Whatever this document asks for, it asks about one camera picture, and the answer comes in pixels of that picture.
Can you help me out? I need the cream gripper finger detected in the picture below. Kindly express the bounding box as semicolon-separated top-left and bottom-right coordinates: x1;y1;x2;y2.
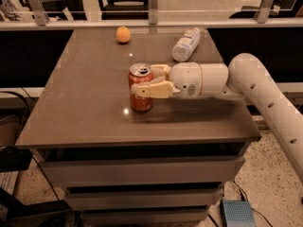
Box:
151;64;171;79
131;80;181;98

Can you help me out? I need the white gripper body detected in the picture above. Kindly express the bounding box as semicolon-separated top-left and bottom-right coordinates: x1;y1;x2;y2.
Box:
169;62;202;99

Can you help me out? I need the red coke can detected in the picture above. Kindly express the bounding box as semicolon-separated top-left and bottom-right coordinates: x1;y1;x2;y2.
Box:
128;62;153;113

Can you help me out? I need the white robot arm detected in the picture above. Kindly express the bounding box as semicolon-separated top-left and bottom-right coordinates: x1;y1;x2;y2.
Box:
131;53;303;182

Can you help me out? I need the orange fruit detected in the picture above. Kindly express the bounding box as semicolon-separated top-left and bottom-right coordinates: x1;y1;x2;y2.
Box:
116;26;131;44

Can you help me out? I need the grey drawer cabinet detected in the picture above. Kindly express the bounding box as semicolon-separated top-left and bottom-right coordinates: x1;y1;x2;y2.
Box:
17;28;260;227

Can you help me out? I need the black office chair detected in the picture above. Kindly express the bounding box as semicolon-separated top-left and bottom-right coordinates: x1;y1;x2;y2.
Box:
98;0;149;20

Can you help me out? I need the blue perforated box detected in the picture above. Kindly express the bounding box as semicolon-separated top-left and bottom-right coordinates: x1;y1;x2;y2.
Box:
220;200;257;227

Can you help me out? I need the black device on left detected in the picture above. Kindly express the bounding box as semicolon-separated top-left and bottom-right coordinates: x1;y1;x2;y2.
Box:
0;147;32;172

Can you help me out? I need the black cable on left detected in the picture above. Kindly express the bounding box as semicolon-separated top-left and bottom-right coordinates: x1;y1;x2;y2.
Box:
0;90;32;140

